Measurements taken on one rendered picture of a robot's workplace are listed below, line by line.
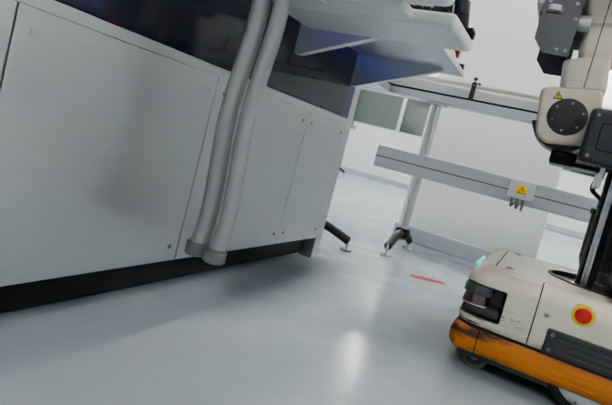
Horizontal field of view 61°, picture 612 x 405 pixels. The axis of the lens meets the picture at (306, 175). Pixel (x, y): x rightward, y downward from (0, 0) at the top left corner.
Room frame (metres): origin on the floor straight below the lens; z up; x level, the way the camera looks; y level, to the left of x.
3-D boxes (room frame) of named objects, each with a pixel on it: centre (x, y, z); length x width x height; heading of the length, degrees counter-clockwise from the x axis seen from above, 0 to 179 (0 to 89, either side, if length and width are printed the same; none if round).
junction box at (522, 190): (2.54, -1.04, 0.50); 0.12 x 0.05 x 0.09; 65
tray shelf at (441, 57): (1.80, -0.12, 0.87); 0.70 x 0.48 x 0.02; 155
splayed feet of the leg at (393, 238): (2.83, -0.59, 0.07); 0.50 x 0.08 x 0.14; 155
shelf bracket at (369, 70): (2.02, -0.24, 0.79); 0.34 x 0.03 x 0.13; 65
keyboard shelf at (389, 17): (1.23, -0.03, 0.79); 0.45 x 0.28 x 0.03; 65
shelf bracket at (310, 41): (1.57, -0.03, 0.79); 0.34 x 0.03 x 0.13; 65
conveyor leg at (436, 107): (2.83, -0.59, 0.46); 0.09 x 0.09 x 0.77; 65
